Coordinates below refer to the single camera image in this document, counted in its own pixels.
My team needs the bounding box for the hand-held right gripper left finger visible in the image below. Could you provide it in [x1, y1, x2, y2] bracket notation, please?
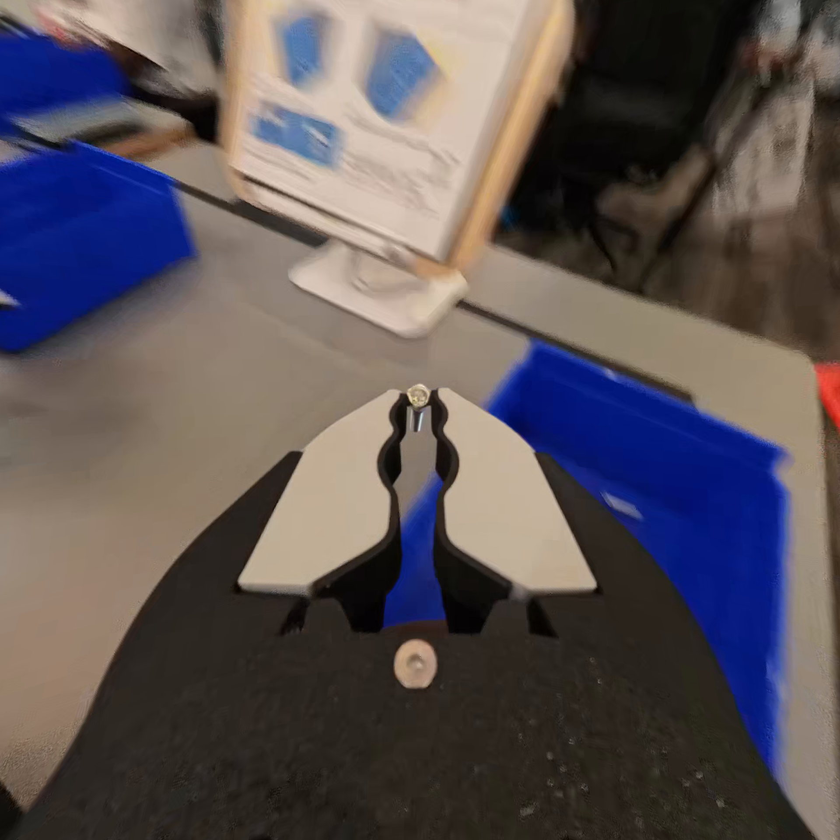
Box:
[238, 389, 418, 620]

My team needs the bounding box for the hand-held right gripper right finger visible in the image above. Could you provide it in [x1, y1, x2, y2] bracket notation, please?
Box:
[420, 389, 598, 620]

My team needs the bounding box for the blue plastic bin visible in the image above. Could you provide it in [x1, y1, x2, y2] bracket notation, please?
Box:
[0, 32, 127, 127]
[0, 140, 199, 355]
[381, 339, 792, 778]

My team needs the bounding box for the grey desk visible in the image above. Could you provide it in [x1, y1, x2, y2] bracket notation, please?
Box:
[0, 137, 840, 840]

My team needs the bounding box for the orange traffic cone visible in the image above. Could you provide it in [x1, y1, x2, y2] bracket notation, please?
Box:
[814, 364, 840, 429]

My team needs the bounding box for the printed instruction sheet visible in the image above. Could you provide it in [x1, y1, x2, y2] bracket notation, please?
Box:
[234, 0, 552, 259]

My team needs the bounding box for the grey metal plate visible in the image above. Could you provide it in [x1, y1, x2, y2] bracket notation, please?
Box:
[11, 98, 153, 148]

